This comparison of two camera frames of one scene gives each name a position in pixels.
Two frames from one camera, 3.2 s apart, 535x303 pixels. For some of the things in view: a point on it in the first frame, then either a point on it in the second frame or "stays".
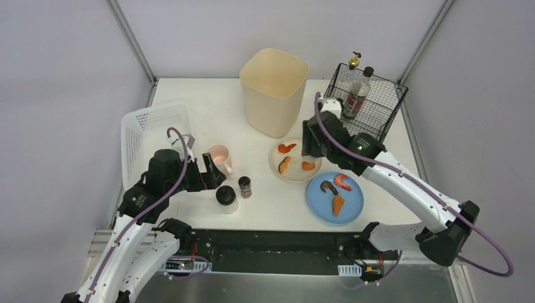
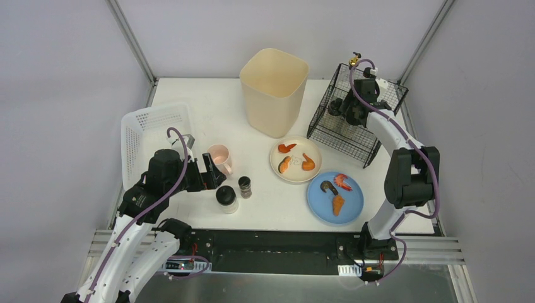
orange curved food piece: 306,166 stays
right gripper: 312,139 → 340,107
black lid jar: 226,197 stays
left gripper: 204,172 stays
